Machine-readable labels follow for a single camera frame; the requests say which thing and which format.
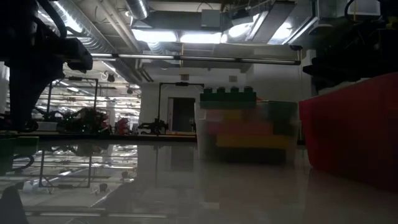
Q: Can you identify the background robot station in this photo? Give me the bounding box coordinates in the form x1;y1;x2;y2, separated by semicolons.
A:
57;107;111;135

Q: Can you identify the yellow-orange long block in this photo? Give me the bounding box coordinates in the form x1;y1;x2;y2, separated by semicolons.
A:
216;134;290;150

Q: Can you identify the silver ventilation duct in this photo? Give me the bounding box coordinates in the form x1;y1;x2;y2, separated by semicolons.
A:
49;0;150;83

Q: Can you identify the dark doorway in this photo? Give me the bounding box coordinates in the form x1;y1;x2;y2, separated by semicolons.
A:
167;96;197;133

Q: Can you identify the green long block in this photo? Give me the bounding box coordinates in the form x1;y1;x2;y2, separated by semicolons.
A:
0;136;40;147

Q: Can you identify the black gantry frame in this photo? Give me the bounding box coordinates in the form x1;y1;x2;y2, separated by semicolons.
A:
45;76;100;123
157;82;205;131

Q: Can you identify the rectangular metal duct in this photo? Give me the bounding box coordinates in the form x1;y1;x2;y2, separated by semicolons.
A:
222;0;320;46

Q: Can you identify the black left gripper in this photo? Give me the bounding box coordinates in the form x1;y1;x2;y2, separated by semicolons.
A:
4;29;68;132

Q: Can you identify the green studded brick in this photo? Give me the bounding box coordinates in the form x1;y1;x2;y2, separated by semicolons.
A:
199;86;258;110

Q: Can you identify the clear plastic bin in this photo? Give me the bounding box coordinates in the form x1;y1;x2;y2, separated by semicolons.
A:
195;98;300;164

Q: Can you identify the ceiling light panel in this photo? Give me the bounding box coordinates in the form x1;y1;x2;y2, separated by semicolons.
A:
132;29;225;45

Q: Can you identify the red plastic bin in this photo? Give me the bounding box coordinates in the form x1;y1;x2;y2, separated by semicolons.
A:
298;72;398;192

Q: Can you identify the grey ceiling box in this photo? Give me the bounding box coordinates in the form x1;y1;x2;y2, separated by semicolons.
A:
200;9;222;30

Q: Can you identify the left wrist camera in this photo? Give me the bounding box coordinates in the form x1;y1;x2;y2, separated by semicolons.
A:
60;37;95;75

